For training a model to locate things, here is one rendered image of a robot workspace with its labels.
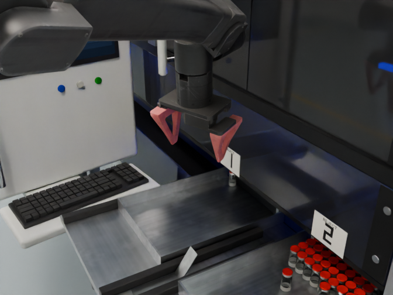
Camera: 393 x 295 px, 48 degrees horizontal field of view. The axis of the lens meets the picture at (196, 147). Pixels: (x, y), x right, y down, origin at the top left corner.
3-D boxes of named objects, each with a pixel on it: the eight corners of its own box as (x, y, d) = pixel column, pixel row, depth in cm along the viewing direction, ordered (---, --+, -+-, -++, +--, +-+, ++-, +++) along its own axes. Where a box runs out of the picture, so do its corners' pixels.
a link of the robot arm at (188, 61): (164, 31, 64) (195, 40, 61) (194, 19, 68) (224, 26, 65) (168, 75, 68) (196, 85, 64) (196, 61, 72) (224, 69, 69)
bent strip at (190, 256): (191, 267, 96) (190, 246, 94) (197, 275, 94) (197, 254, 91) (130, 290, 90) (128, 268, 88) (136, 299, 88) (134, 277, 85)
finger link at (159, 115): (175, 130, 82) (172, 85, 76) (207, 142, 78) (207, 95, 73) (152, 148, 77) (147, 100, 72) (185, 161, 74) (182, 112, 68)
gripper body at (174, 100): (182, 94, 76) (179, 54, 72) (232, 110, 71) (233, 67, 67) (158, 110, 72) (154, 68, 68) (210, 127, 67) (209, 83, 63)
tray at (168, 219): (226, 175, 131) (227, 165, 129) (283, 222, 111) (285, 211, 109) (118, 209, 116) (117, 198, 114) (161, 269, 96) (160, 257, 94)
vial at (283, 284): (286, 283, 92) (288, 267, 90) (293, 290, 90) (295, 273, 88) (278, 286, 91) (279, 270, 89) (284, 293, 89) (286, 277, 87)
